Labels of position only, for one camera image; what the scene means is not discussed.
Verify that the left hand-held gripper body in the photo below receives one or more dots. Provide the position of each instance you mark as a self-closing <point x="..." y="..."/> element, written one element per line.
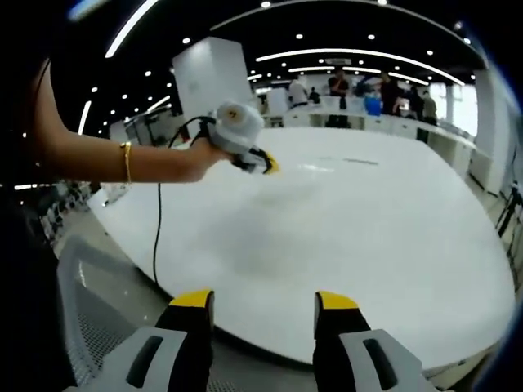
<point x="237" y="126"/>

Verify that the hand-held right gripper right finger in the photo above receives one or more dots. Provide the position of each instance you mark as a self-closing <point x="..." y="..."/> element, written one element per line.
<point x="351" y="355"/>

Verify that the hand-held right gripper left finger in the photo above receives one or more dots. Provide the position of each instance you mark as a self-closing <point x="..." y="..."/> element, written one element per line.
<point x="163" y="355"/>

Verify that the person's left hand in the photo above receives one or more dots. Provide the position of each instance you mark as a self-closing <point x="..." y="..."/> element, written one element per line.
<point x="206" y="157"/>

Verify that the grey mesh office chair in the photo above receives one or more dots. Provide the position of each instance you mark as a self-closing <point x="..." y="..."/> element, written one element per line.
<point x="98" y="294"/>

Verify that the long white counter desk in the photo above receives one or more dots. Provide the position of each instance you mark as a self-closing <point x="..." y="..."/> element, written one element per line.
<point x="367" y="122"/>

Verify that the blue plastic bin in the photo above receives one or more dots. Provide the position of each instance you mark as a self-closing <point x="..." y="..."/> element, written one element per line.
<point x="373" y="105"/>

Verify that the curved ceiling light strip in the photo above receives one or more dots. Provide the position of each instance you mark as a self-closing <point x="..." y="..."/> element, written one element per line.
<point x="359" y="52"/>

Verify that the straight ceiling light strip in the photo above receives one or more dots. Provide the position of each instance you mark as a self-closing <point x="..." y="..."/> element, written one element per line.
<point x="128" y="28"/>

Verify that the person's dark clothing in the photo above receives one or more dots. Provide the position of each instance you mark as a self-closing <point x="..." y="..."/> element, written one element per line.
<point x="28" y="294"/>

